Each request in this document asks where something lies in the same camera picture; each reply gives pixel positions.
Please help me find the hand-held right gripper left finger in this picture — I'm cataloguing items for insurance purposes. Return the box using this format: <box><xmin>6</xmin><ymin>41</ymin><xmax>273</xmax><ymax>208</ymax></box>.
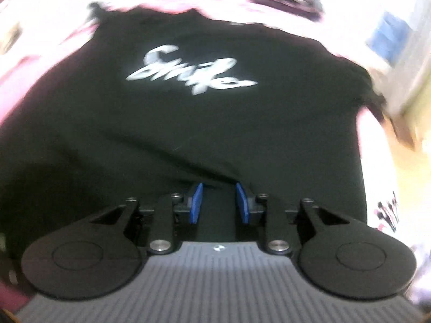
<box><xmin>89</xmin><ymin>182</ymin><xmax>204</xmax><ymax>254</ymax></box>

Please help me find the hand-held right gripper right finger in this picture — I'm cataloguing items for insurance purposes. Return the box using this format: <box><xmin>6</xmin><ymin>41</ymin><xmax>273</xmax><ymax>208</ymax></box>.
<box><xmin>235</xmin><ymin>182</ymin><xmax>351</xmax><ymax>254</ymax></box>

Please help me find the black printed t-shirt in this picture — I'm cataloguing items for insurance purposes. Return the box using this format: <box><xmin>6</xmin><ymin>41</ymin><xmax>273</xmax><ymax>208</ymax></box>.
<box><xmin>0</xmin><ymin>2</ymin><xmax>388</xmax><ymax>270</ymax></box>

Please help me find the white water dispenser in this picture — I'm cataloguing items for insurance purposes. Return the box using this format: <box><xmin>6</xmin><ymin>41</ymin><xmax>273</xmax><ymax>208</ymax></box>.
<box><xmin>380</xmin><ymin>57</ymin><xmax>431</xmax><ymax>118</ymax></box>

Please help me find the pink floral blanket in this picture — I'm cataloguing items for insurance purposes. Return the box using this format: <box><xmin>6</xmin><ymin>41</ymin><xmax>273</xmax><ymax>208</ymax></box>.
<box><xmin>0</xmin><ymin>0</ymin><xmax>431</xmax><ymax>310</ymax></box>

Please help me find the blue water bottle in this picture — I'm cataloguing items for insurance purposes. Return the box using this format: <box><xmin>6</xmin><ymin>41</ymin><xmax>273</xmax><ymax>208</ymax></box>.
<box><xmin>367</xmin><ymin>10</ymin><xmax>409</xmax><ymax>64</ymax></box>

